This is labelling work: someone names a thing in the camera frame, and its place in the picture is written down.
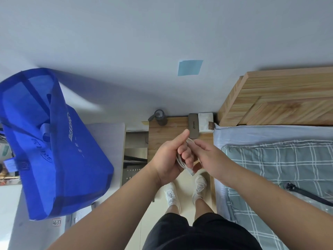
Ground person's left hand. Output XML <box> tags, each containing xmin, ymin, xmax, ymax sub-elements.
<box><xmin>153</xmin><ymin>129</ymin><xmax>195</xmax><ymax>187</ymax></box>

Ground person's right hand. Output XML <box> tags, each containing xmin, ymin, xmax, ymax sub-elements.
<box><xmin>187</xmin><ymin>139</ymin><xmax>231</xmax><ymax>184</ymax></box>

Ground white cable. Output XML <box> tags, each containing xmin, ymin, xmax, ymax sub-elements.
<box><xmin>176</xmin><ymin>138</ymin><xmax>202</xmax><ymax>177</ymax></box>

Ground person's left forearm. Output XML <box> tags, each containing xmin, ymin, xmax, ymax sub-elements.
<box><xmin>46</xmin><ymin>164</ymin><xmax>167</xmax><ymax>250</ymax></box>

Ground person's right forearm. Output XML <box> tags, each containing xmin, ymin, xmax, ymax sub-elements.
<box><xmin>212</xmin><ymin>164</ymin><xmax>333</xmax><ymax>250</ymax></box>

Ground grey rectangular box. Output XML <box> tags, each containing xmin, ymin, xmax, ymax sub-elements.
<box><xmin>188</xmin><ymin>113</ymin><xmax>200</xmax><ymax>139</ymax></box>

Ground wooden nightstand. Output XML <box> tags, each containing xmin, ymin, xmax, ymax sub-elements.
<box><xmin>147</xmin><ymin>117</ymin><xmax>217</xmax><ymax>214</ymax></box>

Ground white tissue pack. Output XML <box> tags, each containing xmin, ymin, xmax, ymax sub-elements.
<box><xmin>198</xmin><ymin>112</ymin><xmax>216</xmax><ymax>134</ymax></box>

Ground white right shoe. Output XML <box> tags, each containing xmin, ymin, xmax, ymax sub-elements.
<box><xmin>192</xmin><ymin>175</ymin><xmax>208</xmax><ymax>205</ymax></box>

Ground white shoe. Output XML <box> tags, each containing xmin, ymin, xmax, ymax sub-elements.
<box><xmin>164</xmin><ymin>182</ymin><xmax>181</xmax><ymax>214</ymax></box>
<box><xmin>192</xmin><ymin>175</ymin><xmax>208</xmax><ymax>205</ymax></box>

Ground stainless steel shelf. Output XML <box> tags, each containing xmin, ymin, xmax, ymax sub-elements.
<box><xmin>122</xmin><ymin>131</ymin><xmax>149</xmax><ymax>187</ymax></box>

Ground white left shoe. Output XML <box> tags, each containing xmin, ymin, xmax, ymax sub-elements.
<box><xmin>164</xmin><ymin>182</ymin><xmax>181</xmax><ymax>214</ymax></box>

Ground person's right leg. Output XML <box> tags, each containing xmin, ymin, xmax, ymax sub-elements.
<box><xmin>194</xmin><ymin>197</ymin><xmax>215</xmax><ymax>221</ymax></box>

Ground person's leg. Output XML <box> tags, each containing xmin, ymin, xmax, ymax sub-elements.
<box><xmin>165</xmin><ymin>204</ymin><xmax>182</xmax><ymax>217</ymax></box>
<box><xmin>194</xmin><ymin>197</ymin><xmax>215</xmax><ymax>221</ymax></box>

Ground person's left leg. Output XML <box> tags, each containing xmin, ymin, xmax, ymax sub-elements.
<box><xmin>165</xmin><ymin>204</ymin><xmax>182</xmax><ymax>217</ymax></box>

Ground blue sticky note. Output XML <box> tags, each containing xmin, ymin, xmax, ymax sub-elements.
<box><xmin>178</xmin><ymin>60</ymin><xmax>203</xmax><ymax>76</ymax></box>

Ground black shorts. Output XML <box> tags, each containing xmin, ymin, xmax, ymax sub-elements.
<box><xmin>142</xmin><ymin>212</ymin><xmax>263</xmax><ymax>250</ymax></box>

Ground wooden headboard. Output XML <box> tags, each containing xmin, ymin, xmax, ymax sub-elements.
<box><xmin>217</xmin><ymin>66</ymin><xmax>333</xmax><ymax>127</ymax></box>

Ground blue fabric tote bag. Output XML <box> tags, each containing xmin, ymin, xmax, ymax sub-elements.
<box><xmin>0</xmin><ymin>68</ymin><xmax>114</xmax><ymax>221</ymax></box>

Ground clear plastic bag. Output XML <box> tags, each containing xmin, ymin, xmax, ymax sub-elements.
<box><xmin>285</xmin><ymin>186</ymin><xmax>333</xmax><ymax>215</ymax></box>

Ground black strap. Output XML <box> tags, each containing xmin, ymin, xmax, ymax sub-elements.
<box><xmin>284</xmin><ymin>182</ymin><xmax>333</xmax><ymax>206</ymax></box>

